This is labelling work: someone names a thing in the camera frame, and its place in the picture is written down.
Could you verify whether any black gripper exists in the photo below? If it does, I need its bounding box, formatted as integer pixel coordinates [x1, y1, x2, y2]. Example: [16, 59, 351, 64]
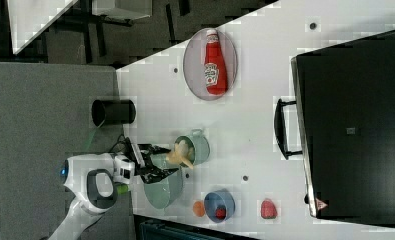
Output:
[124, 137, 178, 184]

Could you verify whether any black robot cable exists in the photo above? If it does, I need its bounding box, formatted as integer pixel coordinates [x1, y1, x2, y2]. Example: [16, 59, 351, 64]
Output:
[108, 133, 129, 155]

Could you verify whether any orange fruit toy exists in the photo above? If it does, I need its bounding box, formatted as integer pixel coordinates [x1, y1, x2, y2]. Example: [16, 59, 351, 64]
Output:
[193, 201, 205, 217]

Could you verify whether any peeled banana toy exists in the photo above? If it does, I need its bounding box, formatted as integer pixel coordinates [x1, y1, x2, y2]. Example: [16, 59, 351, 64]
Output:
[166, 140, 194, 169]

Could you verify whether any green perforated colander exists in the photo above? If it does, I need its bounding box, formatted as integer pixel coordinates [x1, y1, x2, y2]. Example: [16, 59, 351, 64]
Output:
[144, 154, 183, 209]

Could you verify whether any green mug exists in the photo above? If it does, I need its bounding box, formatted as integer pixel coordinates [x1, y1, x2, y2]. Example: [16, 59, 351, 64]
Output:
[175, 129, 210, 166]

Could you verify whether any black cylindrical cup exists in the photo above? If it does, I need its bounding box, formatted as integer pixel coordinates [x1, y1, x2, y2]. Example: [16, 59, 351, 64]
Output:
[91, 100, 136, 126]

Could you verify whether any red ketchup bottle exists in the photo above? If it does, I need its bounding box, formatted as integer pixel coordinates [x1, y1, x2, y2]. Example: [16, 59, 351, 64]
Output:
[204, 29, 228, 95]

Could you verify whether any blue bowl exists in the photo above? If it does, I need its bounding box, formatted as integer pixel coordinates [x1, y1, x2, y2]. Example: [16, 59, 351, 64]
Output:
[204, 189, 235, 223]

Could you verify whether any lilac round plate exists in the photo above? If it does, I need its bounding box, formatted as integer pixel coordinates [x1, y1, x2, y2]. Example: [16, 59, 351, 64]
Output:
[183, 28, 238, 101]

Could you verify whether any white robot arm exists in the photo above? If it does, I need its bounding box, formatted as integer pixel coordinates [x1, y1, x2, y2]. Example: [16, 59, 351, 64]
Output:
[48, 137, 179, 240]

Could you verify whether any small red strawberry toy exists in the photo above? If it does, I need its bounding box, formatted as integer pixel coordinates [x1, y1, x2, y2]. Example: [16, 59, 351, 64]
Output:
[215, 206, 227, 220]

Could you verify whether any black toaster oven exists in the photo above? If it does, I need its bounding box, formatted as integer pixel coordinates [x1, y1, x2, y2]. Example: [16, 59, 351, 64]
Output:
[290, 30, 395, 228]

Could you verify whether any green vegetable toy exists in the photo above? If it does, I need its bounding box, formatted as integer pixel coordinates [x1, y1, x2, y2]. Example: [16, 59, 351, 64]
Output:
[116, 184, 131, 195]

